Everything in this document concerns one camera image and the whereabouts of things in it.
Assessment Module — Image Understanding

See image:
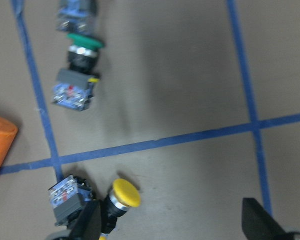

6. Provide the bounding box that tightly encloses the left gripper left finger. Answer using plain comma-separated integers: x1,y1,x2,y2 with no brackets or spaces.
69,200,101,240

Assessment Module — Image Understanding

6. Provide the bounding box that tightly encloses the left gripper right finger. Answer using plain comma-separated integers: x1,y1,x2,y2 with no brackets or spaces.
241,197,294,240

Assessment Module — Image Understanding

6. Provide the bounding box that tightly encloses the yellow push button switch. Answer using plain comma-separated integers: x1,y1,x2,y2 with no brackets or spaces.
47,174,141,240

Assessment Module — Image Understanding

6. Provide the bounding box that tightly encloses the green push button switch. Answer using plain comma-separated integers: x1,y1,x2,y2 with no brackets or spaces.
52,33,105,111

